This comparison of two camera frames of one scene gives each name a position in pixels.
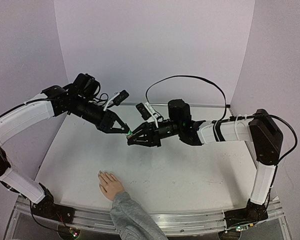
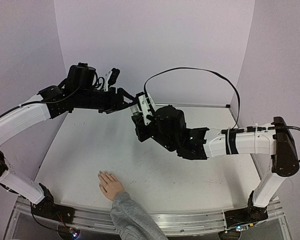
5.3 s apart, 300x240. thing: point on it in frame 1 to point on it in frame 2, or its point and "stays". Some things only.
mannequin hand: (109, 184) stays
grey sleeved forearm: (131, 222) stays
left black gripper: (106, 127) to (121, 105)
